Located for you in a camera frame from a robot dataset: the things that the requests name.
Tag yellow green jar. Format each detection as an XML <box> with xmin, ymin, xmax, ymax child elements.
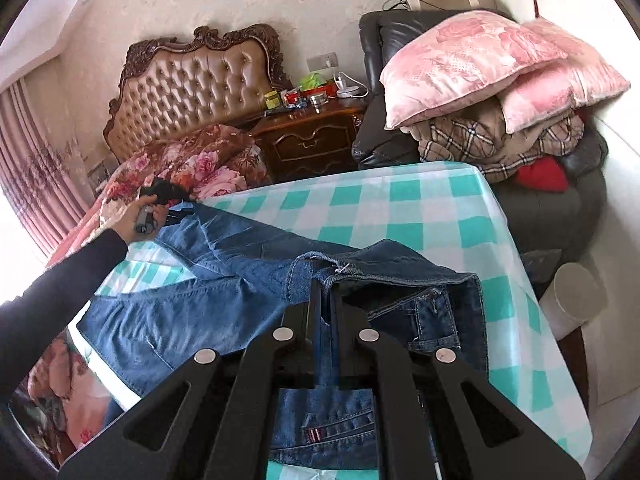
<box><xmin>264</xmin><ymin>90</ymin><xmax>282</xmax><ymax>110</ymax></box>

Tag tufted leather carved headboard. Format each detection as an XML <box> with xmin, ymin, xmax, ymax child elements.
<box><xmin>103</xmin><ymin>23</ymin><xmax>292</xmax><ymax>162</ymax></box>

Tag left forearm black sleeve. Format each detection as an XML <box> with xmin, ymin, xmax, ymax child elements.
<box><xmin>1</xmin><ymin>229</ymin><xmax>128</xmax><ymax>402</ymax></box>

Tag white charger with cable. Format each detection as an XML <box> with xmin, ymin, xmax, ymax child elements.
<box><xmin>333</xmin><ymin>70</ymin><xmax>369</xmax><ymax>99</ymax></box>

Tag white cylindrical bin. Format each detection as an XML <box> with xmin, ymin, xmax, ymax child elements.
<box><xmin>539</xmin><ymin>262</ymin><xmax>608</xmax><ymax>340</ymax></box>

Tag floral pink quilt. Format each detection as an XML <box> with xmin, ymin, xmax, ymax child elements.
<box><xmin>1</xmin><ymin>125</ymin><xmax>270</xmax><ymax>465</ymax></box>

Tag wall power socket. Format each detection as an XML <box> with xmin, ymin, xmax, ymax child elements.
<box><xmin>306</xmin><ymin>52</ymin><xmax>338</xmax><ymax>72</ymax></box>

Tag green crumpled bag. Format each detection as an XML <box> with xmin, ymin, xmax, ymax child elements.
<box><xmin>299</xmin><ymin>72</ymin><xmax>326</xmax><ymax>92</ymax></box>

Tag black leather armchair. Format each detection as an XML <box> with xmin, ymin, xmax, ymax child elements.
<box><xmin>352</xmin><ymin>10</ymin><xmax>608</xmax><ymax>263</ymax></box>

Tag upper pink satin pillow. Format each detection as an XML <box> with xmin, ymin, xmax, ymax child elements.
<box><xmin>380</xmin><ymin>10</ymin><xmax>567</xmax><ymax>130</ymax></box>

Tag beige plaid blanket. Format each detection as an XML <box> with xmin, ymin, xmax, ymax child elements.
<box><xmin>400</xmin><ymin>98</ymin><xmax>585</xmax><ymax>183</ymax></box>

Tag pink striped curtain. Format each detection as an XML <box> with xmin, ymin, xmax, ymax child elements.
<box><xmin>1</xmin><ymin>79</ymin><xmax>92</xmax><ymax>256</ymax></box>

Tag dark wooden nightstand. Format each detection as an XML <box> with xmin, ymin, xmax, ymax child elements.
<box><xmin>250</xmin><ymin>99</ymin><xmax>367</xmax><ymax>183</ymax></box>

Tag red garment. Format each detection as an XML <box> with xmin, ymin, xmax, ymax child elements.
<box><xmin>515</xmin><ymin>156</ymin><xmax>568</xmax><ymax>193</ymax></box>

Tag green white checkered tablecloth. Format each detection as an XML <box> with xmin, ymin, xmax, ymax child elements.
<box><xmin>70</xmin><ymin>162</ymin><xmax>592</xmax><ymax>462</ymax></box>

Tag lower pink satin pillow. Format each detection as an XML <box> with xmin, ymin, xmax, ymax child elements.
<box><xmin>498</xmin><ymin>18</ymin><xmax>630</xmax><ymax>133</ymax></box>

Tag person's left hand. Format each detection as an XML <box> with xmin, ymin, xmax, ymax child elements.
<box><xmin>112</xmin><ymin>195</ymin><xmax>168</xmax><ymax>244</ymax></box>

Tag round metal tin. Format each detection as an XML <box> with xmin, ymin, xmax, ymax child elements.
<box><xmin>309</xmin><ymin>92</ymin><xmax>329</xmax><ymax>108</ymax></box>

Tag pink satin pillow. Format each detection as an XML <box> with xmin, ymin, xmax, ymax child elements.
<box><xmin>498</xmin><ymin>18</ymin><xmax>630</xmax><ymax>133</ymax></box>
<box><xmin>380</xmin><ymin>10</ymin><xmax>567</xmax><ymax>130</ymax></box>

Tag blue denim jeans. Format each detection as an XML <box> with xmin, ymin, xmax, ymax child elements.
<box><xmin>76</xmin><ymin>200</ymin><xmax>490</xmax><ymax>470</ymax></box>

